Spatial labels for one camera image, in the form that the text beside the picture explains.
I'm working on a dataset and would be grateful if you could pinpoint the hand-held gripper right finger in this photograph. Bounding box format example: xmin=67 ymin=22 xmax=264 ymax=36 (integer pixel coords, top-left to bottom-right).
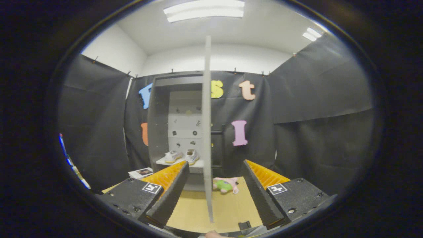
xmin=243 ymin=160 xmax=338 ymax=230

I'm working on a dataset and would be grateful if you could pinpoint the white book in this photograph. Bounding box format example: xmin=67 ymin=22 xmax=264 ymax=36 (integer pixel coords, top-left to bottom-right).
xmin=128 ymin=167 xmax=154 ymax=180

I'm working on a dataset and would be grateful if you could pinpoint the long ceiling light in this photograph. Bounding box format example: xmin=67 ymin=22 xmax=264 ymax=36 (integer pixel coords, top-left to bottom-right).
xmin=164 ymin=0 xmax=245 ymax=23

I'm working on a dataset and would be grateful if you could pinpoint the green pink plush toy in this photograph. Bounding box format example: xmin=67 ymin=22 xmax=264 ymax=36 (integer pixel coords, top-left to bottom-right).
xmin=213 ymin=177 xmax=239 ymax=194

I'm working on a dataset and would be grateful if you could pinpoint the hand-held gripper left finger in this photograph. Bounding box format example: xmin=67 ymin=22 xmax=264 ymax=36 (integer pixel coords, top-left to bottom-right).
xmin=96 ymin=161 xmax=190 ymax=228

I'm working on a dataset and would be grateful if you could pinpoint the white yellowish object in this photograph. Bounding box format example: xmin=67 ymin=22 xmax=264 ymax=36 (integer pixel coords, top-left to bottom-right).
xmin=71 ymin=165 xmax=91 ymax=190

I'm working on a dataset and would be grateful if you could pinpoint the light grey shoe cabinet door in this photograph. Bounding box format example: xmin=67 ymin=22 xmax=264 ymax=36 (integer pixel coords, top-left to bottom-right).
xmin=202 ymin=36 xmax=214 ymax=223

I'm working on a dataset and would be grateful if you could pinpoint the blue white printed sheet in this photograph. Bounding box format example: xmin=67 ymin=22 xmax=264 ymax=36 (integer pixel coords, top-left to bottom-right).
xmin=59 ymin=133 xmax=75 ymax=167

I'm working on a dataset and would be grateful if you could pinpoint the black backdrop cloth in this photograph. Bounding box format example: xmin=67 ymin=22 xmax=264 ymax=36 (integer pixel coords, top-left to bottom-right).
xmin=58 ymin=33 xmax=375 ymax=195

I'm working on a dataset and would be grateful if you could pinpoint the small ceiling light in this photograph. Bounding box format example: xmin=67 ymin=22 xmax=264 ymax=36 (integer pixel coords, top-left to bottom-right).
xmin=302 ymin=27 xmax=323 ymax=42

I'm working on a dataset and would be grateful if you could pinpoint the white shoe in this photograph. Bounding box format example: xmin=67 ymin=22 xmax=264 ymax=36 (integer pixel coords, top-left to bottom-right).
xmin=164 ymin=150 xmax=184 ymax=164
xmin=185 ymin=149 xmax=200 ymax=165

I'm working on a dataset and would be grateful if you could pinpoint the grey shoe cabinet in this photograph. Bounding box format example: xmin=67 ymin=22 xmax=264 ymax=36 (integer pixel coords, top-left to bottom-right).
xmin=147 ymin=71 xmax=207 ymax=192

